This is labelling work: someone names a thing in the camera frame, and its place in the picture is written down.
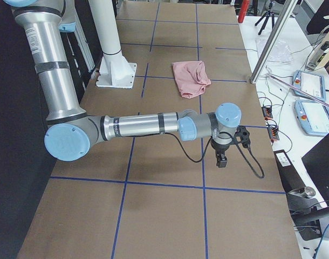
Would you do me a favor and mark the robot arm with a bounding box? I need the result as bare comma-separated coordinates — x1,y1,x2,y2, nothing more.
8,1,242,167

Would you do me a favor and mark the teach pendant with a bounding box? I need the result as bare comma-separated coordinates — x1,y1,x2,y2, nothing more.
292,70,326,101
294,100,329,137

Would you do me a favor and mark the red fire extinguisher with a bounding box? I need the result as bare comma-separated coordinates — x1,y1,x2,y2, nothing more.
238,0,250,23

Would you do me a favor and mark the upper teach pendant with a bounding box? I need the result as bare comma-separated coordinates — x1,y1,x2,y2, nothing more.
292,70,326,101

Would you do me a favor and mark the aluminium frame post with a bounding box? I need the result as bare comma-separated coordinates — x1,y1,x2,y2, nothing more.
250,0,297,84

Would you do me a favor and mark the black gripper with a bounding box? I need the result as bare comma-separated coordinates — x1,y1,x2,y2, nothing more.
211,140,230,168

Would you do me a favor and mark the clear plastic bag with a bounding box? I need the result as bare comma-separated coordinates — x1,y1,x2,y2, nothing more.
256,38,293,63

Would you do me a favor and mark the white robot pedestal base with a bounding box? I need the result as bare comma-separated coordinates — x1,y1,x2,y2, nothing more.
89,0,137,89

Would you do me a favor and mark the black camera tripod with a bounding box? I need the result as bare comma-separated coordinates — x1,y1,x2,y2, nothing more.
255,0,275,35

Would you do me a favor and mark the lower teach pendant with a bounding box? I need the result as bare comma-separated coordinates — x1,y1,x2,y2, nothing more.
294,100,329,137

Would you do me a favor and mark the pink Snoopy t-shirt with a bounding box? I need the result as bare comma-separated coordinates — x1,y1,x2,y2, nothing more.
172,61,211,99

